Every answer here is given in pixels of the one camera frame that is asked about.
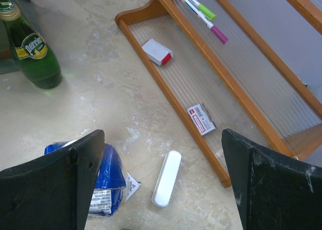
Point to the pink capped marker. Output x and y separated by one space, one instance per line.
209 24

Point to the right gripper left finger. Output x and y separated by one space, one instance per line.
53 191

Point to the blue juice carton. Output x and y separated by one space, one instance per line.
114 186

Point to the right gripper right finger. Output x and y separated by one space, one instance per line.
271 190

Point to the green capped marker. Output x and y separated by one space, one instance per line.
207 12

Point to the green Perrier glass bottle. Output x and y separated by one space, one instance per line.
31 53

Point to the red white small packet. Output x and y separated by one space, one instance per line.
201 120

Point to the white red eraser box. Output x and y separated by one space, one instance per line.
156 52

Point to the green canvas bag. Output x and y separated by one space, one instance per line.
7 63

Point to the orange wooden shelf rack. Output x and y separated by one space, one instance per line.
242 84

